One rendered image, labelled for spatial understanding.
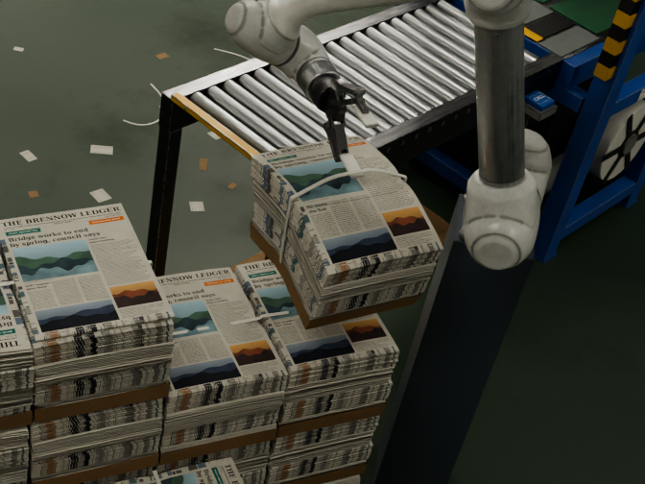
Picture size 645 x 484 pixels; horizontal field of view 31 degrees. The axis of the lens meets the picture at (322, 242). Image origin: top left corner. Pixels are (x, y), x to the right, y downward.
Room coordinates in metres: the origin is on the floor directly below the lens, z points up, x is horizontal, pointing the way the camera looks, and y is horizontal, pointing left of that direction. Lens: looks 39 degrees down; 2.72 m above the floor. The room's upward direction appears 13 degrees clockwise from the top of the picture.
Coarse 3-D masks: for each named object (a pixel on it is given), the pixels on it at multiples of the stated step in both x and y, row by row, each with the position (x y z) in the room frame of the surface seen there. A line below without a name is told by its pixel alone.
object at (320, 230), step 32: (320, 224) 1.96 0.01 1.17; (352, 224) 1.99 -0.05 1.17; (384, 224) 2.01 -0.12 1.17; (416, 224) 2.04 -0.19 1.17; (320, 256) 1.88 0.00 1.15; (352, 256) 1.90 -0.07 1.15; (384, 256) 1.93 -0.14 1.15; (416, 256) 1.97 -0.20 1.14; (320, 288) 1.87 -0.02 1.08; (352, 288) 1.90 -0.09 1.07; (384, 288) 1.95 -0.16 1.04; (416, 288) 2.02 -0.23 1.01
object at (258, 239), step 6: (252, 228) 2.14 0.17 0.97; (252, 234) 2.14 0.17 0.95; (258, 234) 2.12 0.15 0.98; (258, 240) 2.11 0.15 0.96; (264, 240) 2.09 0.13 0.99; (258, 246) 2.11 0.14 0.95; (264, 246) 2.09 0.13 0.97; (270, 246) 2.06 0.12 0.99; (264, 252) 2.09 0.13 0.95; (270, 252) 2.06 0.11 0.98; (270, 258) 2.06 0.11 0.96
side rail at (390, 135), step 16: (528, 64) 3.54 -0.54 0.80; (544, 64) 3.56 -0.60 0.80; (560, 64) 3.62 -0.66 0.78; (528, 80) 3.47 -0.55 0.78; (544, 80) 3.56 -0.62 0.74; (464, 96) 3.24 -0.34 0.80; (432, 112) 3.10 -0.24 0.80; (448, 112) 3.12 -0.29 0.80; (464, 112) 3.19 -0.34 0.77; (400, 128) 2.98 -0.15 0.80; (416, 128) 2.99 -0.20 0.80; (432, 128) 3.06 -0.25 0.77; (448, 128) 3.13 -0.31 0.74; (464, 128) 3.21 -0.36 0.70; (384, 144) 2.87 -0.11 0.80; (400, 144) 2.93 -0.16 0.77; (416, 144) 3.00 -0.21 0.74; (432, 144) 3.08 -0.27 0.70; (400, 160) 2.96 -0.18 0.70
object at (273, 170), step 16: (304, 144) 2.26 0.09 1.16; (320, 144) 2.27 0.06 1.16; (352, 144) 2.28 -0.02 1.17; (368, 144) 2.29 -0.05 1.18; (256, 160) 2.16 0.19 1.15; (272, 160) 2.16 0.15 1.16; (288, 160) 2.17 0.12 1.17; (304, 160) 2.18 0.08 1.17; (320, 160) 2.18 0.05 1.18; (368, 160) 2.21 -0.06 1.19; (384, 160) 2.22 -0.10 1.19; (256, 176) 2.16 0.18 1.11; (272, 176) 2.10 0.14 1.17; (288, 176) 2.09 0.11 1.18; (304, 176) 2.10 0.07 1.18; (320, 176) 2.11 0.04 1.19; (256, 192) 2.15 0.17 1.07; (272, 192) 2.08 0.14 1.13; (256, 208) 2.15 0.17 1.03; (272, 208) 2.08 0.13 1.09; (256, 224) 2.14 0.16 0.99; (272, 224) 2.08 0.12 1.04; (272, 240) 2.07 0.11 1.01
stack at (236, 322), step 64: (192, 320) 1.94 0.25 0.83; (256, 320) 1.99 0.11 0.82; (192, 384) 1.74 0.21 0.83; (256, 384) 1.80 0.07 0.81; (320, 384) 1.90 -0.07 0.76; (384, 384) 1.99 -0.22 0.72; (0, 448) 1.50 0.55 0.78; (64, 448) 1.57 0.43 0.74; (128, 448) 1.65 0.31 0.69; (256, 448) 1.82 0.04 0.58; (320, 448) 1.92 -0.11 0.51
